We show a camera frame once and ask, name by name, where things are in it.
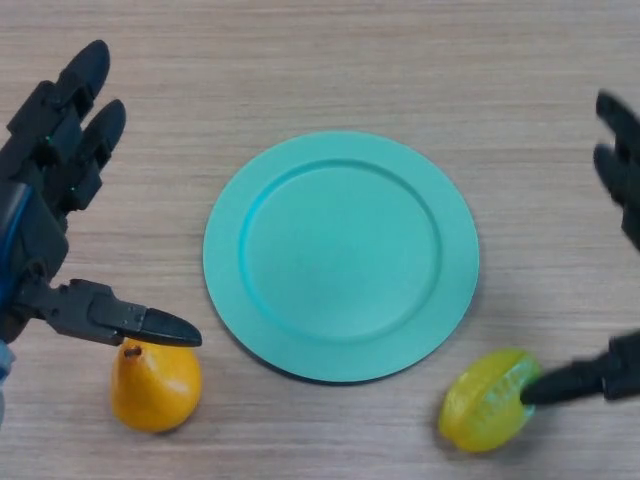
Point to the yellow green starfruit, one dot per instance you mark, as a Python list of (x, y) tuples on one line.
[(475, 410)]

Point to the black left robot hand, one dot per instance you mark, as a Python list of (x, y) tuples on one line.
[(40, 235)]

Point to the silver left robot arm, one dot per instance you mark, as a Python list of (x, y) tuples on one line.
[(4, 390)]

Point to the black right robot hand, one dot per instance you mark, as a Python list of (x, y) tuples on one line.
[(590, 382)]

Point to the teal round plate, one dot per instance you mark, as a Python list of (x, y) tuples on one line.
[(341, 260)]

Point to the orange yellow pear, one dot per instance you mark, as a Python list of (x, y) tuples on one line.
[(150, 395)]

